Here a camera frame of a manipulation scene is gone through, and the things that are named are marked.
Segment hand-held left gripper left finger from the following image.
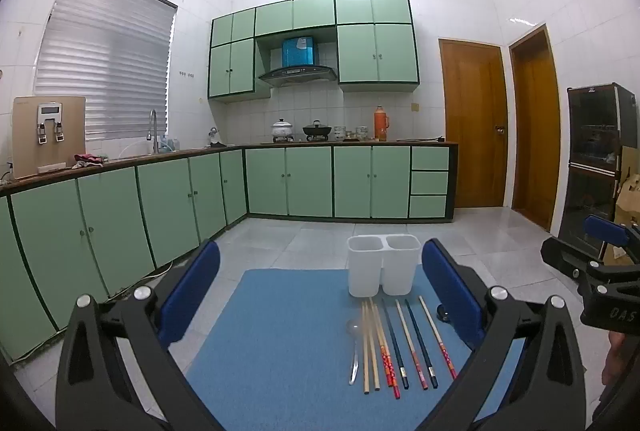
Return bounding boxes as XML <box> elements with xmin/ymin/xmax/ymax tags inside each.
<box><xmin>55</xmin><ymin>240</ymin><xmax>223</xmax><ymax>431</ymax></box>

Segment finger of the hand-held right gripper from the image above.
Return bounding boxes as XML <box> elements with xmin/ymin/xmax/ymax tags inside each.
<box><xmin>541</xmin><ymin>237</ymin><xmax>608</xmax><ymax>284</ymax></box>
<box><xmin>584</xmin><ymin>215</ymin><xmax>640</xmax><ymax>262</ymax></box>

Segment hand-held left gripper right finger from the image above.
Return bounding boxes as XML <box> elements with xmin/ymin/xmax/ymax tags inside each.
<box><xmin>421</xmin><ymin>238</ymin><xmax>588</xmax><ymax>431</ymax></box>

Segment red-ended wooden chopstick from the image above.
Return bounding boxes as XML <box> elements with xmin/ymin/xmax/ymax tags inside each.
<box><xmin>418</xmin><ymin>295</ymin><xmax>458</xmax><ymax>381</ymax></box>
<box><xmin>375</xmin><ymin>297</ymin><xmax>402</xmax><ymax>400</ymax></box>
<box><xmin>395</xmin><ymin>300</ymin><xmax>428</xmax><ymax>391</ymax></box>
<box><xmin>372</xmin><ymin>297</ymin><xmax>396</xmax><ymax>388</ymax></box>

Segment dark blue chopstick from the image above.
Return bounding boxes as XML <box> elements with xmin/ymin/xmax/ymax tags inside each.
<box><xmin>405</xmin><ymin>299</ymin><xmax>439</xmax><ymax>389</ymax></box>
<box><xmin>381</xmin><ymin>299</ymin><xmax>409</xmax><ymax>390</ymax></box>

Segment white double utensil holder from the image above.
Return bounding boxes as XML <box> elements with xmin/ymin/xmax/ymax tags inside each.
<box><xmin>347</xmin><ymin>234</ymin><xmax>420</xmax><ymax>298</ymax></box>

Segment metal spoon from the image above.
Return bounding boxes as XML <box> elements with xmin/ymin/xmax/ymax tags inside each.
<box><xmin>346</xmin><ymin>318</ymin><xmax>365</xmax><ymax>386</ymax></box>

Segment person's right hand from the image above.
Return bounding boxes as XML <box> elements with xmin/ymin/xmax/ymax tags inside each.
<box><xmin>606</xmin><ymin>332</ymin><xmax>627</xmax><ymax>386</ymax></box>

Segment cardboard box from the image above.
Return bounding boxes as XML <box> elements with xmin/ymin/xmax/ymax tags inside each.
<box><xmin>602</xmin><ymin>146</ymin><xmax>640</xmax><ymax>264</ymax></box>

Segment black glass-front cabinet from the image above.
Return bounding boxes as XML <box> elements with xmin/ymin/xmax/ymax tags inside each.
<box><xmin>557</xmin><ymin>82</ymin><xmax>638</xmax><ymax>262</ymax></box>

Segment blue table mat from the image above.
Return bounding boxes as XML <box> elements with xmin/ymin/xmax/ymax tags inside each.
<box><xmin>185</xmin><ymin>268</ymin><xmax>526</xmax><ymax>431</ymax></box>

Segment plain wooden door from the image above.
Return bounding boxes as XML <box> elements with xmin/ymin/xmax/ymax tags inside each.
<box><xmin>509</xmin><ymin>24</ymin><xmax>562</xmax><ymax>232</ymax></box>

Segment red cloth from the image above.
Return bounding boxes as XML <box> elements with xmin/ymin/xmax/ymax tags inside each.
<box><xmin>72</xmin><ymin>153</ymin><xmax>108</xmax><ymax>169</ymax></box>

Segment metal kitchen faucet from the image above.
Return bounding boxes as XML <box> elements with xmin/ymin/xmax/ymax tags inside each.
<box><xmin>146</xmin><ymin>109</ymin><xmax>160</xmax><ymax>155</ymax></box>

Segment orange thermos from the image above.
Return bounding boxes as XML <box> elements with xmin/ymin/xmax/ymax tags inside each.
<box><xmin>374</xmin><ymin>106</ymin><xmax>391</xmax><ymax>142</ymax></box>

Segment white cooking pot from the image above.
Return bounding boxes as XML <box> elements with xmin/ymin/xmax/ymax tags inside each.
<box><xmin>271</xmin><ymin>118</ymin><xmax>294</xmax><ymax>142</ymax></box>

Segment black wok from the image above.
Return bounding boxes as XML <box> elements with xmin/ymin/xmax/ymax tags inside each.
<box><xmin>302</xmin><ymin>121</ymin><xmax>333</xmax><ymax>142</ymax></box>

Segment beige water dispenser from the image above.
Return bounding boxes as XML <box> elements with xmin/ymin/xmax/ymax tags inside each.
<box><xmin>11</xmin><ymin>96</ymin><xmax>87</xmax><ymax>180</ymax></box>

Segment range hood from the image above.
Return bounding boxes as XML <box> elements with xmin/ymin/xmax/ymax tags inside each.
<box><xmin>257</xmin><ymin>36</ymin><xmax>338</xmax><ymax>88</ymax></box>

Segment white window blind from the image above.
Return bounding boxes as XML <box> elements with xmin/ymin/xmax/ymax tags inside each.
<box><xmin>34</xmin><ymin>0</ymin><xmax>179</xmax><ymax>142</ymax></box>

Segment green upper kitchen cabinets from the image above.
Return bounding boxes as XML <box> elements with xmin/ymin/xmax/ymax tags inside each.
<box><xmin>207</xmin><ymin>0</ymin><xmax>421</xmax><ymax>102</ymax></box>

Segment white floor cable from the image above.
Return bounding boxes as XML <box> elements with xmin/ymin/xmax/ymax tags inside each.
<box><xmin>107</xmin><ymin>258</ymin><xmax>176</xmax><ymax>302</ymax></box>

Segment wooden door with handle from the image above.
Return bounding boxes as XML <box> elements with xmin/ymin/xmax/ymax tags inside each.
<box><xmin>438</xmin><ymin>38</ymin><xmax>510</xmax><ymax>209</ymax></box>

